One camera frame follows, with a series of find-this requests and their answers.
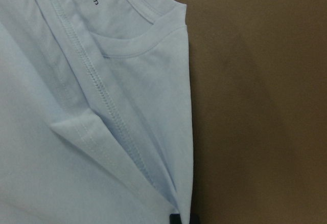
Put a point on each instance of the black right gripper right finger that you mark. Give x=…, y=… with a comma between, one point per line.
x=194, y=218

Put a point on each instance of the light blue t-shirt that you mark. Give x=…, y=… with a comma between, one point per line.
x=96, y=118

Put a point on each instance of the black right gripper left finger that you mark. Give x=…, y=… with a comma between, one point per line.
x=175, y=219

